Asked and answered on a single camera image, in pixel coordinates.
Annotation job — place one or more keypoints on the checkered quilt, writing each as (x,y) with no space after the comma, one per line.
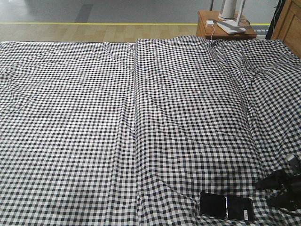
(213,116)

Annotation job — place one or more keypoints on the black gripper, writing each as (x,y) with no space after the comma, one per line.
(290,185)

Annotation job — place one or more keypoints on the white flat stand base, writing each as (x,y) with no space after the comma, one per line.
(231,27)

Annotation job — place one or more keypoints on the wooden headboard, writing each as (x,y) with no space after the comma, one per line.
(288,27)

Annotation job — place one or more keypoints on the white cylindrical lamp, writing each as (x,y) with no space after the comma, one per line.
(228,9)

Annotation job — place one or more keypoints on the black foldable phone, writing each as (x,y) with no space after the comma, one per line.
(226,207)

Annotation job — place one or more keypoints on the checkered bed sheet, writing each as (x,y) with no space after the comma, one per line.
(67,135)

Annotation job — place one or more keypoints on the wooden nightstand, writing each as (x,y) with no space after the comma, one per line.
(215,33)

